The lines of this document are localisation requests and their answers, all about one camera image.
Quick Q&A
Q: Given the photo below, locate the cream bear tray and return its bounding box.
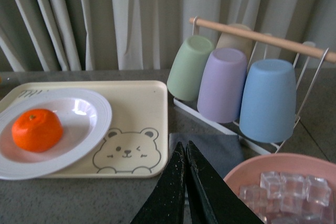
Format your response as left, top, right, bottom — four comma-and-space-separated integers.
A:
1, 81, 169, 178

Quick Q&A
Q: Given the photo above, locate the orange mandarin fruit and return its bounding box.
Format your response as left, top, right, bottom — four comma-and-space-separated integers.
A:
12, 109, 64, 153

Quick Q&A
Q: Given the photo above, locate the light green cup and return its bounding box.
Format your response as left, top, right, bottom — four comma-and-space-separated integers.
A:
167, 35, 214, 101

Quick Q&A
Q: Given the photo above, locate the blue cup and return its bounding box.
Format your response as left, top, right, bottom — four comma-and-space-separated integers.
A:
239, 59, 296, 143

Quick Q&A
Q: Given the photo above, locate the lavender cup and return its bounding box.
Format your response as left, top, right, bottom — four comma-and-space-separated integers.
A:
197, 48, 247, 123

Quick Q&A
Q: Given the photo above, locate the clear ice cube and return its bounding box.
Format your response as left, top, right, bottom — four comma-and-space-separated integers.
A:
260, 171, 284, 199
239, 185, 268, 214
306, 175, 332, 207
280, 172, 307, 214

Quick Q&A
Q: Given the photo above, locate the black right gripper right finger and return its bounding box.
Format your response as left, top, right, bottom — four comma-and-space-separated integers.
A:
186, 141, 262, 223

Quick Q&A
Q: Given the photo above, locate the white ridged plate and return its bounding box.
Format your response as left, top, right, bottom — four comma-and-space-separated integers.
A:
1, 88, 112, 180

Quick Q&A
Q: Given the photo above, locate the grey folded cloth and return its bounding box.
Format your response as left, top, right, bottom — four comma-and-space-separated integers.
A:
169, 133, 244, 178

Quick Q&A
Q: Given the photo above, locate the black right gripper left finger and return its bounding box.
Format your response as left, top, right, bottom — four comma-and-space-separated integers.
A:
131, 142, 186, 223

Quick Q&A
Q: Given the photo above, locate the beige cup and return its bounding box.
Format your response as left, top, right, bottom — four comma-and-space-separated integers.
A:
216, 33, 253, 60

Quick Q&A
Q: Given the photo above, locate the pink bowl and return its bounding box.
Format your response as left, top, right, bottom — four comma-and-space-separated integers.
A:
224, 153, 335, 223

